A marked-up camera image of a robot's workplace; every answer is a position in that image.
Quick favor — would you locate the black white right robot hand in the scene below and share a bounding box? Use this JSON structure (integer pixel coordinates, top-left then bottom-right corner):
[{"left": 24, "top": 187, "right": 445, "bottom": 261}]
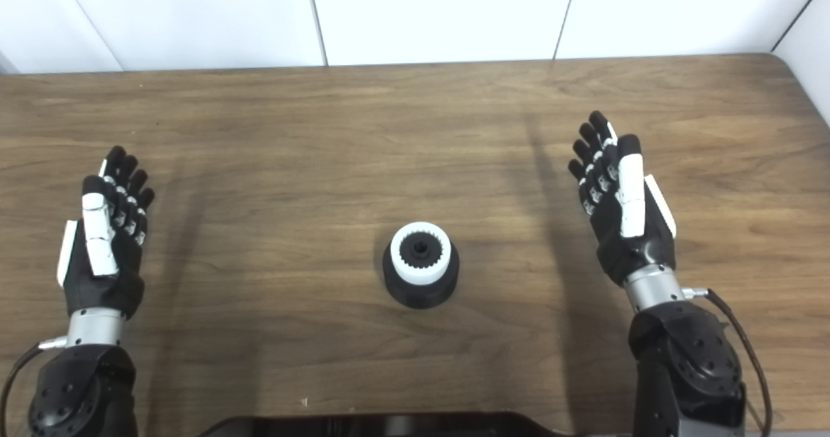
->
[{"left": 568, "top": 110, "right": 678, "bottom": 289}]

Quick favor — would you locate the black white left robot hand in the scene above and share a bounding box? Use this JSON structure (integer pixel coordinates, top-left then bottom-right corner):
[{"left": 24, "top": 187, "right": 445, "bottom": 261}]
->
[{"left": 56, "top": 145, "right": 156, "bottom": 321}]

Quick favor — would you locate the round black stepped part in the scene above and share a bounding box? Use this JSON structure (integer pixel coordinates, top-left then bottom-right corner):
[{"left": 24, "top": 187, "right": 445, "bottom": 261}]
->
[{"left": 382, "top": 236, "right": 460, "bottom": 310}]

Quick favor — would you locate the white toothed ring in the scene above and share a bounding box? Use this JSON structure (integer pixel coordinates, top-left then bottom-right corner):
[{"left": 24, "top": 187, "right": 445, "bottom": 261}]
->
[{"left": 390, "top": 222, "right": 452, "bottom": 286}]

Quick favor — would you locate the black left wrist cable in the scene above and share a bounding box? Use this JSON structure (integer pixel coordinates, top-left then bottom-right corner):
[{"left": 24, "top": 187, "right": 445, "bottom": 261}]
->
[{"left": 0, "top": 337, "right": 69, "bottom": 437}]

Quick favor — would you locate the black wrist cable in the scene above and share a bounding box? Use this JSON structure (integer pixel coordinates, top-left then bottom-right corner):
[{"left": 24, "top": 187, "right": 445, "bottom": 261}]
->
[
  {"left": 682, "top": 287, "right": 774, "bottom": 437},
  {"left": 0, "top": 337, "right": 69, "bottom": 437}
]

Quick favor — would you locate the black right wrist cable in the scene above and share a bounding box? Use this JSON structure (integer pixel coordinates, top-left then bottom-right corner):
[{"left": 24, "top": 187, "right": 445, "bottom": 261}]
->
[{"left": 682, "top": 287, "right": 774, "bottom": 437}]

